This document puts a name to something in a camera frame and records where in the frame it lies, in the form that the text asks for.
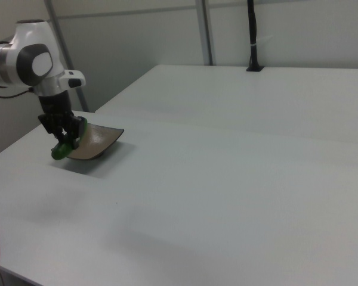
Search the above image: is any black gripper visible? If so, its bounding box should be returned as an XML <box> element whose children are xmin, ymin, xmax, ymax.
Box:
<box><xmin>37</xmin><ymin>91</ymin><xmax>85</xmax><ymax>149</ymax></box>

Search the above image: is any green cucumber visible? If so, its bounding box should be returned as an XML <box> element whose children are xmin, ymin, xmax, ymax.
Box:
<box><xmin>50</xmin><ymin>117</ymin><xmax>89</xmax><ymax>161</ymax></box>

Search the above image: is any square brown ceramic plate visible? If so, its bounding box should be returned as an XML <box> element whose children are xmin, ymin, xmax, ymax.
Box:
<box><xmin>66</xmin><ymin>123</ymin><xmax>125</xmax><ymax>161</ymax></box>

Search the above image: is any black pole with base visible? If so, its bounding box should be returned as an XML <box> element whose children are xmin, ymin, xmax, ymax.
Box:
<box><xmin>245</xmin><ymin>0</ymin><xmax>265</xmax><ymax>73</ymax></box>

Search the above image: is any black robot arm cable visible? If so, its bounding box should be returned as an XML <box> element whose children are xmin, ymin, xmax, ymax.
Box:
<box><xmin>0</xmin><ymin>86</ymin><xmax>34</xmax><ymax>100</ymax></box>

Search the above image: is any grey horizontal wall rail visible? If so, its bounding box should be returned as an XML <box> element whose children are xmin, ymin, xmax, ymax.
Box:
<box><xmin>56</xmin><ymin>5</ymin><xmax>198</xmax><ymax>20</ymax></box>

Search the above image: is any upright grey metal frame post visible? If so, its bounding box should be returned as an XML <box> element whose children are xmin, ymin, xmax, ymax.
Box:
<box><xmin>195</xmin><ymin>0</ymin><xmax>214</xmax><ymax>67</ymax></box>

